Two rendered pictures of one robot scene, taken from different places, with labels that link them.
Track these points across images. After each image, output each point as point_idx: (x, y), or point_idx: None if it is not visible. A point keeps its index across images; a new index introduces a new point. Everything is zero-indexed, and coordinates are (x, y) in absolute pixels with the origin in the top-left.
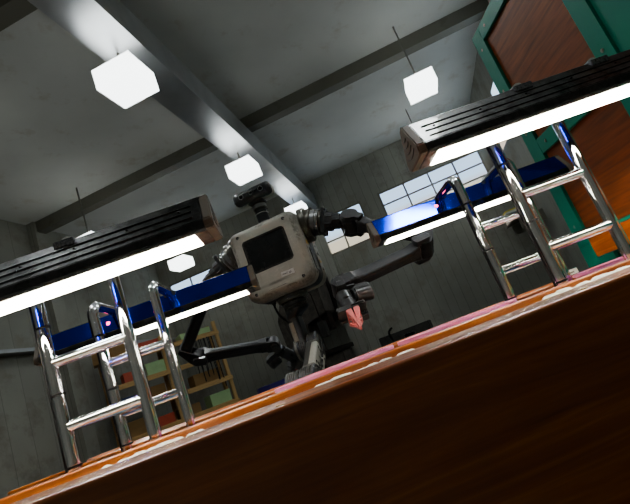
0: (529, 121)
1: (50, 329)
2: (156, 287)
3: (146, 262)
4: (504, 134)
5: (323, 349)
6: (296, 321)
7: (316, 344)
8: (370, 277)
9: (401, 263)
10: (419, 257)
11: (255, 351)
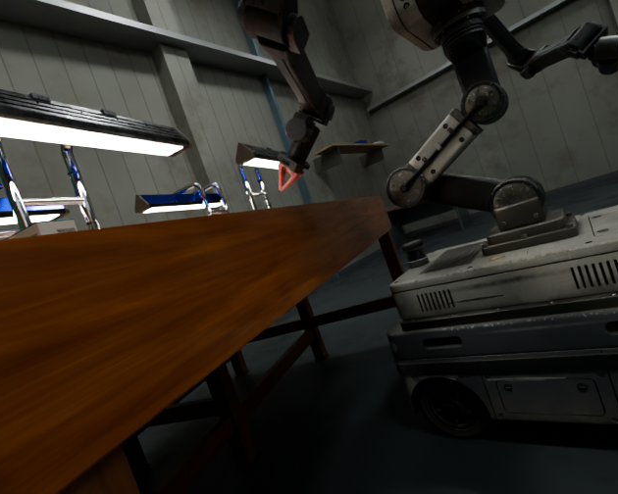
0: None
1: (221, 198)
2: (237, 166)
3: (166, 208)
4: (10, 221)
5: (456, 127)
6: (455, 73)
7: (442, 123)
8: (301, 98)
9: (285, 72)
10: (279, 52)
11: (565, 56)
